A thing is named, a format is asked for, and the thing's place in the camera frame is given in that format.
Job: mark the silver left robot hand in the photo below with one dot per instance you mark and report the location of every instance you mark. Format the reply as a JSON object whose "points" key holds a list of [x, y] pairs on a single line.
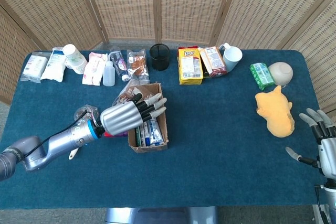
{"points": [[120, 117]]}

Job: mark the white blue pouch bag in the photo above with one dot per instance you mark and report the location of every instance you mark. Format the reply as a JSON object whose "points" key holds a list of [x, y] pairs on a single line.
{"points": [[54, 66]]}

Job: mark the green tissue pack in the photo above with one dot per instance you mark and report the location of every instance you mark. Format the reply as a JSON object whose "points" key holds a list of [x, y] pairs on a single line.
{"points": [[260, 74]]}

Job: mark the blue table cloth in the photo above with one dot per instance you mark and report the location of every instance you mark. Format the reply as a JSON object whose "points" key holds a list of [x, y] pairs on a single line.
{"points": [[210, 169]]}

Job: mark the brown white snack carton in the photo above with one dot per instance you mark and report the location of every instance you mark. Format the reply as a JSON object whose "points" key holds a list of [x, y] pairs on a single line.
{"points": [[214, 61]]}

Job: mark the blue white toothpaste tube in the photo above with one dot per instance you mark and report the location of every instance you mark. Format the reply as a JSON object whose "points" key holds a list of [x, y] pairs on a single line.
{"points": [[155, 134]]}

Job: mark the light blue mug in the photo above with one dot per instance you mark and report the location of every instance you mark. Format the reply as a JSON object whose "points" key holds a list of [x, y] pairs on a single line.
{"points": [[232, 57]]}

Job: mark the pink white wipes pack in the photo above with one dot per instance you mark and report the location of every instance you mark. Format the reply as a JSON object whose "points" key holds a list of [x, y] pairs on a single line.
{"points": [[93, 70]]}

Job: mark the purple label water bottle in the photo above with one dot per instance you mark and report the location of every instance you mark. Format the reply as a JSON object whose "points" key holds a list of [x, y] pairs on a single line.
{"points": [[120, 65]]}

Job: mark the black mesh pen holder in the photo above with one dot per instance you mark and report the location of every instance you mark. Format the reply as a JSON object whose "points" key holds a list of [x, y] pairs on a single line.
{"points": [[160, 57]]}

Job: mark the red building block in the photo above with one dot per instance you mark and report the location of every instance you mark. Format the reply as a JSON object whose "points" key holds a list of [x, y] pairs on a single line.
{"points": [[107, 134]]}

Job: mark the clear bag brown snacks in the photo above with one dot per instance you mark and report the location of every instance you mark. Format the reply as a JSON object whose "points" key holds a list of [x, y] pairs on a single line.
{"points": [[137, 66]]}

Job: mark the yellow biscuit bag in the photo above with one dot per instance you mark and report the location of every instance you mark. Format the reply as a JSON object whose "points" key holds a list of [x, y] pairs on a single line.
{"points": [[190, 66]]}

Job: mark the wicker folding screen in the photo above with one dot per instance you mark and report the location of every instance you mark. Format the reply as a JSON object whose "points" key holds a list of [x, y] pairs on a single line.
{"points": [[194, 3]]}

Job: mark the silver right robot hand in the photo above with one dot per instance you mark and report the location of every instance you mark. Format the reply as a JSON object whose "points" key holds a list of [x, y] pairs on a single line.
{"points": [[328, 153]]}

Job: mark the brown cardboard box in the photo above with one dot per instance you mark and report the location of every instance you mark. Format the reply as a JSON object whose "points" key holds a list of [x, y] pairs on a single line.
{"points": [[164, 129]]}

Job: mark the purple building block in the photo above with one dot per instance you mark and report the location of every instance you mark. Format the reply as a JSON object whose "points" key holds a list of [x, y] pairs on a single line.
{"points": [[121, 134]]}

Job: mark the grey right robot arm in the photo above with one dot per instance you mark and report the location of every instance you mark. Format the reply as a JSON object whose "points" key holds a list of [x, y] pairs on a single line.
{"points": [[329, 203]]}

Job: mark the white tissue pack clear wrap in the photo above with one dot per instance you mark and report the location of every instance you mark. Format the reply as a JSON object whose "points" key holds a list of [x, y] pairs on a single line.
{"points": [[34, 66]]}

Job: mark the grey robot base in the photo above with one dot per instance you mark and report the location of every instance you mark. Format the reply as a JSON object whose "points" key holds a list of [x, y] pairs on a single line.
{"points": [[157, 214]]}

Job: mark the yellow plush toy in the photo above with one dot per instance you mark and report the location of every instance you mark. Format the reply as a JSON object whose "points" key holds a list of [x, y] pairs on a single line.
{"points": [[275, 110]]}

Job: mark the translucent squeeze bottle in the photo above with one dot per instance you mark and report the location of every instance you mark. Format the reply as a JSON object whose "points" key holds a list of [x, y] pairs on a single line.
{"points": [[108, 75]]}

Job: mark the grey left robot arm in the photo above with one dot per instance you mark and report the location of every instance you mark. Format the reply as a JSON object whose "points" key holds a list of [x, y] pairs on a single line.
{"points": [[60, 142]]}

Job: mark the beige bowl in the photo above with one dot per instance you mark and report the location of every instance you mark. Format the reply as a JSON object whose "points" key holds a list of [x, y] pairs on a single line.
{"points": [[282, 73]]}

